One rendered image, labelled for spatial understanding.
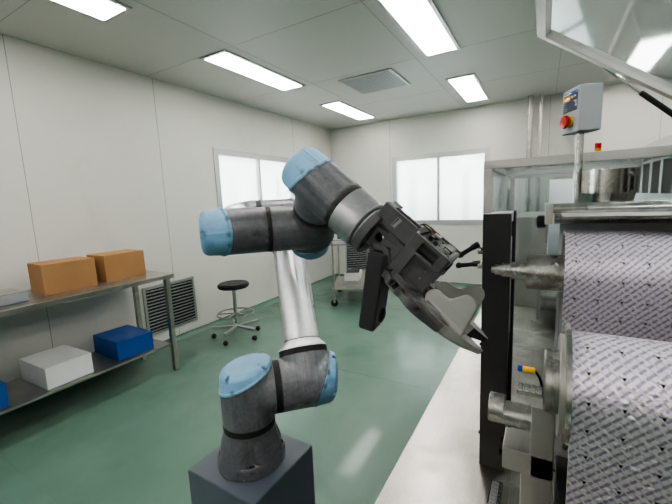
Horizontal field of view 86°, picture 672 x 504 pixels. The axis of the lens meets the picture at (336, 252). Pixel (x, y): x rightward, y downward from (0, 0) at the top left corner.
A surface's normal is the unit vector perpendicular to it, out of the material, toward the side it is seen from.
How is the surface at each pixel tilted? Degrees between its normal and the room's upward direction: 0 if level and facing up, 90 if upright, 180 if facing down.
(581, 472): 90
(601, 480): 90
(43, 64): 90
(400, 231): 90
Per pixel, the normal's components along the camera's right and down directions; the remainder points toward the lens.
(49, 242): 0.87, 0.04
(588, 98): -0.07, 0.15
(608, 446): -0.50, 0.14
